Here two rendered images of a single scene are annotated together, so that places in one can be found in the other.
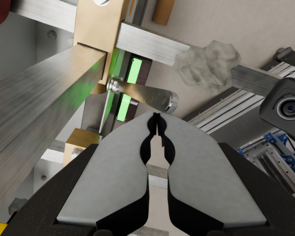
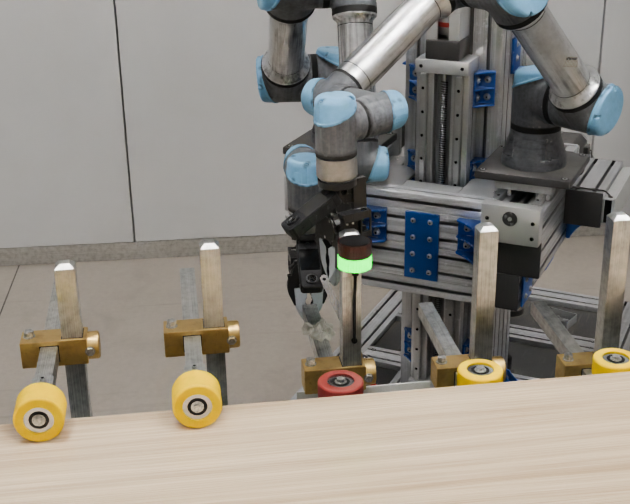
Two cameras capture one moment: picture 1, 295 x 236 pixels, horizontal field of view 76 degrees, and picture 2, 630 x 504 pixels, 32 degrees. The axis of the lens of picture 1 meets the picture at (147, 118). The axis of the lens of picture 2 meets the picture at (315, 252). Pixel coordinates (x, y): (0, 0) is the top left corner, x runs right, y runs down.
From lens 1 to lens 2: 1.98 m
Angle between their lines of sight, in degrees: 59
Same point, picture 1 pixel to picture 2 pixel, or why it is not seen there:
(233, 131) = not seen: hidden behind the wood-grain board
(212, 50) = (308, 331)
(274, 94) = (310, 286)
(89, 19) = (326, 365)
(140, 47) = (327, 353)
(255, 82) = (313, 316)
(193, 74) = (326, 332)
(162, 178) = (431, 326)
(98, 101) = not seen: hidden behind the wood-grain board
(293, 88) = (304, 282)
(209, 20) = not seen: outside the picture
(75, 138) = (435, 374)
